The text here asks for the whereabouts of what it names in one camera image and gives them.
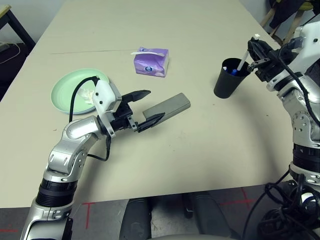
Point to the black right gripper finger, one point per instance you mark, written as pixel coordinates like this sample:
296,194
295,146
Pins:
261,50
260,63

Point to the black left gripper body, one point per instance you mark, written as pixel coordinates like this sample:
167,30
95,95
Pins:
123,120

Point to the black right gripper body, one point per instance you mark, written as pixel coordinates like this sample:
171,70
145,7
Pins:
275,67

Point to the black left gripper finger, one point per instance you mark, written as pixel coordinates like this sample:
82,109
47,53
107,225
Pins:
136,96
151,122

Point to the white marker with black cap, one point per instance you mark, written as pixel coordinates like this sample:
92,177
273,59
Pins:
243,61

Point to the grey glasses case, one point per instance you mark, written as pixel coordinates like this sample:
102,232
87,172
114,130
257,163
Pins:
170,105

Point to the white tissue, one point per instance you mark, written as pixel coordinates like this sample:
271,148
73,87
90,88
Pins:
87,96

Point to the green plastic plate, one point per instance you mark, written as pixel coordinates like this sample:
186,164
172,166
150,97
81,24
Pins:
65,92

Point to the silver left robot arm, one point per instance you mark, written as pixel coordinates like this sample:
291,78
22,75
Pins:
70,145

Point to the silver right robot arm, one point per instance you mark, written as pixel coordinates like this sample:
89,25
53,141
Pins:
302,112

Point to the blue marker pen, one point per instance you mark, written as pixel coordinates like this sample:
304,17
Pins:
234,72

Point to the purple tissue pack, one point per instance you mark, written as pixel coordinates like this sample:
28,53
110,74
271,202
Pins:
151,63

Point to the wooden stool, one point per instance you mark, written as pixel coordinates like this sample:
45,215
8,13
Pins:
292,27

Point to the black plastic cup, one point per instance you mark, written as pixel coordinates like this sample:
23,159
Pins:
227,87

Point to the black jacket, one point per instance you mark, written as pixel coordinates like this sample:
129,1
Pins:
287,10

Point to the yellow green stool cushion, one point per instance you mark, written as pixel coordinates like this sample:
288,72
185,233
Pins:
307,6

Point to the grey robot left leg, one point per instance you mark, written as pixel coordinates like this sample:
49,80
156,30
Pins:
136,220

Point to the grey robot leg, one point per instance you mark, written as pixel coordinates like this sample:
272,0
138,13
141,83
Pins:
207,217
136,220

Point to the grey robot right leg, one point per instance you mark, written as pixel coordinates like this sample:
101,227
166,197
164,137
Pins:
207,217

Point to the grey robot torso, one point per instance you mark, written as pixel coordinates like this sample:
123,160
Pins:
187,237

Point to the beige side table black legs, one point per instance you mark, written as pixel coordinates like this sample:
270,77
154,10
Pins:
17,27

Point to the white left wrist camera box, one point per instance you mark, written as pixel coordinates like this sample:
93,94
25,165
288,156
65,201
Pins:
105,97

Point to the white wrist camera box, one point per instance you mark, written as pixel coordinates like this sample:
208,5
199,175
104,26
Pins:
105,97
307,47

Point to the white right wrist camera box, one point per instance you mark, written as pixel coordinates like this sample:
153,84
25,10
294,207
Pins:
307,47

